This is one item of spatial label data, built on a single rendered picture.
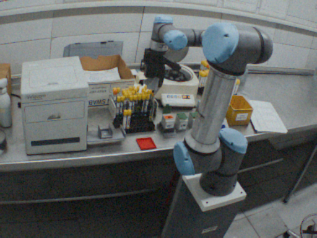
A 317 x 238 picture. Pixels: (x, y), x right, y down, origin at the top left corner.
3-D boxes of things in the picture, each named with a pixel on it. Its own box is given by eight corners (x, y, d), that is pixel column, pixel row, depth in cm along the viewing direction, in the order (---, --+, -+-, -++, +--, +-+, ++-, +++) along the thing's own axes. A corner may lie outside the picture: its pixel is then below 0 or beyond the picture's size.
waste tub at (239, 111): (228, 126, 165) (233, 110, 160) (217, 111, 175) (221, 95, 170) (249, 125, 170) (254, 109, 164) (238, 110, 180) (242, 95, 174)
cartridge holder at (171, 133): (163, 138, 150) (165, 131, 148) (156, 126, 156) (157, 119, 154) (175, 136, 152) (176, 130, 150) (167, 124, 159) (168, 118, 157)
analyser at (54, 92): (26, 155, 123) (20, 93, 107) (23, 118, 144) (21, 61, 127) (93, 150, 135) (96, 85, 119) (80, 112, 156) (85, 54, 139)
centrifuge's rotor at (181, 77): (161, 90, 172) (163, 77, 168) (154, 75, 185) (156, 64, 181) (190, 91, 176) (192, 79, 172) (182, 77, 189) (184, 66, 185)
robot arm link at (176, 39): (198, 34, 118) (185, 24, 127) (170, 33, 114) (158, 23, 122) (194, 52, 123) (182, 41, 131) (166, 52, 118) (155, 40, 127)
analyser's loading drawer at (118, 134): (78, 145, 133) (78, 136, 130) (75, 136, 137) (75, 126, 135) (125, 141, 140) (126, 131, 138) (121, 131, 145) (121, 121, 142)
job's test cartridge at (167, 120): (163, 132, 151) (166, 120, 147) (160, 126, 154) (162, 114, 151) (172, 131, 152) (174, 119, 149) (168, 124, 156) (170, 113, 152)
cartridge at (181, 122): (178, 131, 155) (180, 119, 152) (173, 125, 159) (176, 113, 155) (186, 131, 157) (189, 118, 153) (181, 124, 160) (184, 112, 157)
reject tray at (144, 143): (140, 150, 141) (141, 149, 140) (135, 139, 146) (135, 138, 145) (156, 148, 143) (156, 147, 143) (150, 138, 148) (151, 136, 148)
